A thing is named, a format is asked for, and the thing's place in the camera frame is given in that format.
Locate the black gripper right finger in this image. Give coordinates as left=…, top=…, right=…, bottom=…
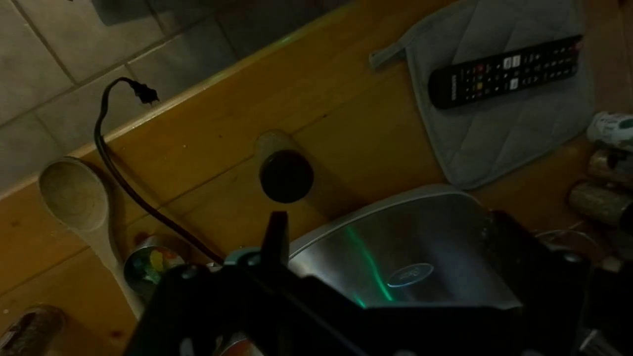
left=487, top=209, right=590, bottom=318

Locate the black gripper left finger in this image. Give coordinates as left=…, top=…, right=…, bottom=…
left=261, top=211, right=293, bottom=279

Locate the green herb spice bottle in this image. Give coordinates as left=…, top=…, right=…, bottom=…
left=570, top=182, right=633, bottom=229

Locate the stainless steel toaster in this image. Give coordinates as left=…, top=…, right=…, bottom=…
left=287, top=184, right=527, bottom=312

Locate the small steel cup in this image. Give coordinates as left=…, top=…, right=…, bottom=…
left=123, top=233, right=190, bottom=302

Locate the grey quilted pot holder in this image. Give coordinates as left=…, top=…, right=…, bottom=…
left=368, top=0, right=596, bottom=192

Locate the black TV remote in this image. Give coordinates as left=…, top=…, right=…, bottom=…
left=426, top=33, right=586, bottom=111

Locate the wooden spoon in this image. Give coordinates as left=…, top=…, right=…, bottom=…
left=38, top=156, right=147, bottom=320

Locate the black power cord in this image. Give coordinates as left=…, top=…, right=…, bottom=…
left=93, top=75, right=226, bottom=265

